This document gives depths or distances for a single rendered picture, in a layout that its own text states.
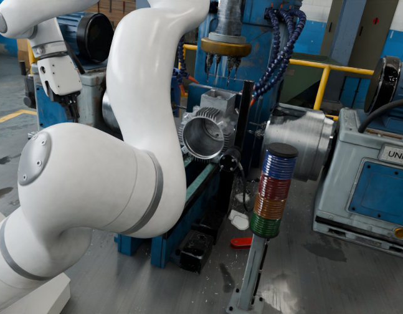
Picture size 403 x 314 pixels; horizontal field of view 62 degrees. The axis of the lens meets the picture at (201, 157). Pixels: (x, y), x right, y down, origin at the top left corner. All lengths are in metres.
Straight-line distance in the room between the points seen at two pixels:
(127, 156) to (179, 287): 0.54
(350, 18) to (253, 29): 4.81
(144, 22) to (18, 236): 0.35
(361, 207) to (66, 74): 0.94
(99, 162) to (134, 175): 0.05
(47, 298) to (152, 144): 0.44
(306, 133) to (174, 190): 0.70
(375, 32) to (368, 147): 5.55
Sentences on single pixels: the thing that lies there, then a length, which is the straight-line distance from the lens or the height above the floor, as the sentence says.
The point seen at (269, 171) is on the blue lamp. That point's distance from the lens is 0.64.
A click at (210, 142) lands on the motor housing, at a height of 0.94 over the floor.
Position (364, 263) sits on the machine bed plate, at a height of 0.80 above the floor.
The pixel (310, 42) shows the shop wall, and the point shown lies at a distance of 6.40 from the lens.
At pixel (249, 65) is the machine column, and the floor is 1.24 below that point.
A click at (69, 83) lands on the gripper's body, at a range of 0.99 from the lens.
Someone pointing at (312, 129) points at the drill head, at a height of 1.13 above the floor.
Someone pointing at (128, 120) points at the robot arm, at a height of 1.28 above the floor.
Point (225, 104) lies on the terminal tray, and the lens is 1.20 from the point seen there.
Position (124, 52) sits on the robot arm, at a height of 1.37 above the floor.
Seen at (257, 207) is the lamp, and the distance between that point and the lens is 0.69.
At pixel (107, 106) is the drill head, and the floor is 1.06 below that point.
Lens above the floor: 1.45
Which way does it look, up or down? 25 degrees down
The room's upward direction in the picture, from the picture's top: 7 degrees clockwise
